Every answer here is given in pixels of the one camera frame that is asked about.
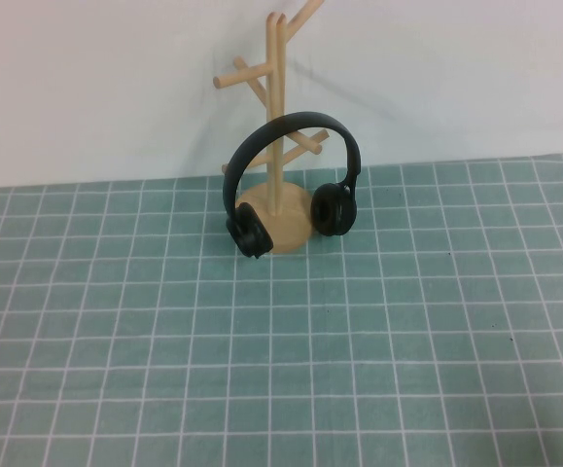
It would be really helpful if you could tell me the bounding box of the black over-ear headphones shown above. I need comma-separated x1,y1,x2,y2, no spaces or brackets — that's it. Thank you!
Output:
225,110,363,260

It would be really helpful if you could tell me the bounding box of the green white-grid tablecloth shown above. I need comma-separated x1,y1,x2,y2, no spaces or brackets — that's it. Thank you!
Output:
0,151,563,467

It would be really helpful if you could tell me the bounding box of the wooden branch headphone stand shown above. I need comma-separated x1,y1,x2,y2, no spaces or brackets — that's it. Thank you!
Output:
212,0,332,255

